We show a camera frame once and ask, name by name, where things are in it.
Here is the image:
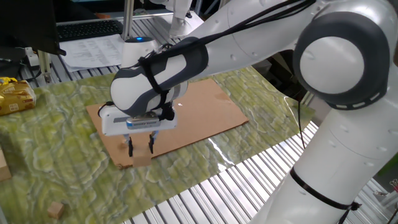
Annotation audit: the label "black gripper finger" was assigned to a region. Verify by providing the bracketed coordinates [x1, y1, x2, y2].
[123, 133, 134, 158]
[147, 129, 160, 155]

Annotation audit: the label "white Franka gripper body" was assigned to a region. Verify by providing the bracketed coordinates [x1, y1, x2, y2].
[98, 104, 178, 137]

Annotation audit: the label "medium wooden block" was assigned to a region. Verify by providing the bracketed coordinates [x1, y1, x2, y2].
[47, 201, 65, 220]

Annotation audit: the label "brown cardboard sheet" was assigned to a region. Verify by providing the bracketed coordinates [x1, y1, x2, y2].
[85, 77, 249, 170]

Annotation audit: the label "green marble pattern mat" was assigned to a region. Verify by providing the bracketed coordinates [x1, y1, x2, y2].
[0, 65, 317, 224]

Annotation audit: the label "white printed papers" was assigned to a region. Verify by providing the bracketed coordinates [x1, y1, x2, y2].
[58, 33, 125, 73]

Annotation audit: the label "black keyboard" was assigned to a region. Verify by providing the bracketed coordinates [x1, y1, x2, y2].
[57, 19, 124, 43]

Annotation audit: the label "golden snack bag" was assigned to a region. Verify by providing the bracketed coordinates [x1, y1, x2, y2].
[0, 77, 37, 116]

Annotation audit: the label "tan wooden box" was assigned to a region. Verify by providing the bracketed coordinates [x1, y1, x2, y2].
[0, 147, 12, 183]

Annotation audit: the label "black monitor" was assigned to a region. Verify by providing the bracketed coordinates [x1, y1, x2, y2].
[0, 0, 67, 57]

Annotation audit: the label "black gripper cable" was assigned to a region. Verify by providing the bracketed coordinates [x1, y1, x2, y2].
[96, 100, 115, 119]

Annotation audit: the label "black camera cable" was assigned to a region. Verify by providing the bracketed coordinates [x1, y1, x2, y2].
[136, 0, 317, 122]

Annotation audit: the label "short aluminium post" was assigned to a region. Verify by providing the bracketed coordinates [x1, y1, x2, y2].
[37, 51, 52, 84]

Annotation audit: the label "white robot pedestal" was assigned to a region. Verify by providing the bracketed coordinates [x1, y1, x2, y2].
[149, 0, 205, 40]

